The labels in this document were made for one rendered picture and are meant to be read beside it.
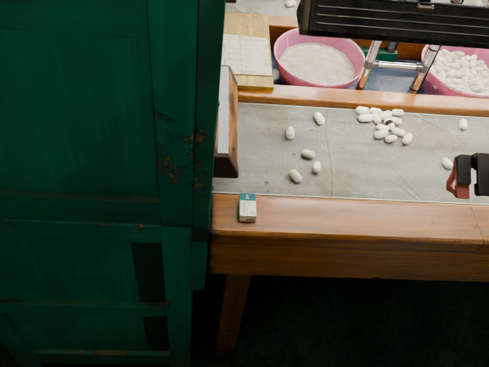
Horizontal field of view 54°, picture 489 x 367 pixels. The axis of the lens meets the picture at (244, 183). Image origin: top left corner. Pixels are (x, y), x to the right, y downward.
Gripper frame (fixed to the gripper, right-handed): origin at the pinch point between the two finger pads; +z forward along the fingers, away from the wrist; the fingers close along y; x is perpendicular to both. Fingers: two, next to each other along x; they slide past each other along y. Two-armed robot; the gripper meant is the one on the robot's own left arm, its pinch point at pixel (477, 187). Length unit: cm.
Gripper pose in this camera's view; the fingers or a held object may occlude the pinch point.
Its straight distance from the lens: 89.9
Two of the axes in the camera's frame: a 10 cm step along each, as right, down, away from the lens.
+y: -10.0, -0.7, -0.7
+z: -0.8, 2.0, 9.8
